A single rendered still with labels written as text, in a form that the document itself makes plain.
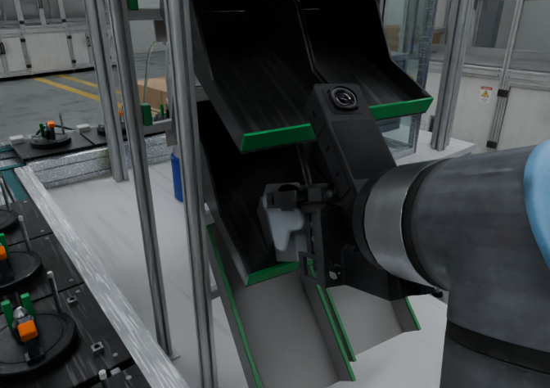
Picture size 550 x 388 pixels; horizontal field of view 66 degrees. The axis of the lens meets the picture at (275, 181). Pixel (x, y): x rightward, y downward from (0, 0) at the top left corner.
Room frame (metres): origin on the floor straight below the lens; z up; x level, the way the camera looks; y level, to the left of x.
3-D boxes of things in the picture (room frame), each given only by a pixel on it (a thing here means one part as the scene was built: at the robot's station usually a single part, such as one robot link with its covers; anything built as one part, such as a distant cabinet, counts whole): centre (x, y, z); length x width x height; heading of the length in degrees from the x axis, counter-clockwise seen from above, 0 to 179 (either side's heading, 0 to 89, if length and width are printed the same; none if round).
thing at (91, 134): (1.69, 0.66, 1.01); 0.24 x 0.24 x 0.13; 39
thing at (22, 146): (1.53, 0.85, 1.01); 0.24 x 0.24 x 0.13; 39
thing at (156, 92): (5.65, 1.29, 0.20); 1.20 x 0.80 x 0.41; 47
